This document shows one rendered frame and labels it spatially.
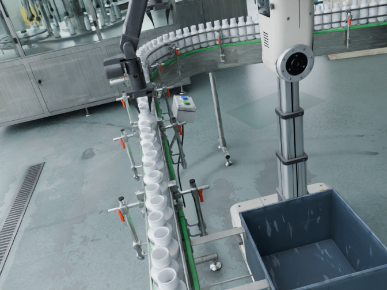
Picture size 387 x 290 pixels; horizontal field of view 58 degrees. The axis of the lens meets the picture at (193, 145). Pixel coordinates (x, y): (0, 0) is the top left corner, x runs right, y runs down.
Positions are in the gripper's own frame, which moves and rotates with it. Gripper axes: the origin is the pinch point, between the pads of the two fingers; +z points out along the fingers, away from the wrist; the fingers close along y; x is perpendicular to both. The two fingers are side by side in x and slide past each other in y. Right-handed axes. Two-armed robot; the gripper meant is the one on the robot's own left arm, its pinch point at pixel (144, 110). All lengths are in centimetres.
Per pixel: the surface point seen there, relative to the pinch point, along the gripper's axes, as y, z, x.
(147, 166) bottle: -1.4, 3.2, -34.2
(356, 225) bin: 53, 25, -54
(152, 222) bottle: -1, 2, -60
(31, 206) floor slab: -120, 122, 137
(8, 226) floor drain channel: -133, 122, 115
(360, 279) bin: 44, 25, -71
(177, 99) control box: 14.1, 6.4, 19.8
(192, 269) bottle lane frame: 5, 18, -62
